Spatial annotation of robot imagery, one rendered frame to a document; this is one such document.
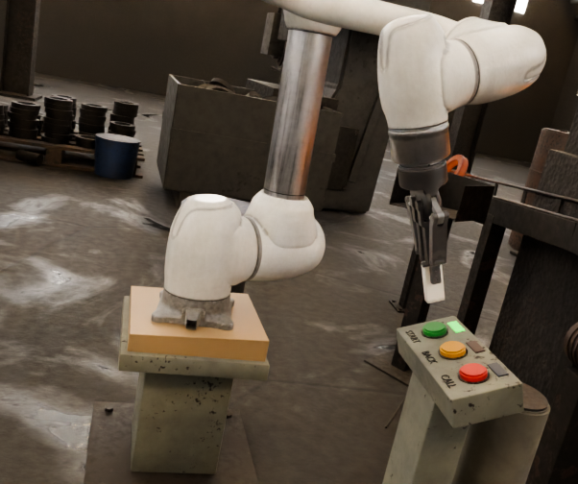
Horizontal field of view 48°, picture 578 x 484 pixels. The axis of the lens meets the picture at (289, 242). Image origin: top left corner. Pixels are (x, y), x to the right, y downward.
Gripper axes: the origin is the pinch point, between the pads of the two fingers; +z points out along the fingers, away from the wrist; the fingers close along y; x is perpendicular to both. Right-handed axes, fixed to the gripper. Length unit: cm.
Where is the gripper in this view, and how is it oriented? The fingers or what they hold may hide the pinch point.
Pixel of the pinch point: (432, 280)
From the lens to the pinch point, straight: 109.2
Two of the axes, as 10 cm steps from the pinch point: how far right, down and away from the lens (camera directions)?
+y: -1.7, -2.9, 9.4
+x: -9.7, 2.0, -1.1
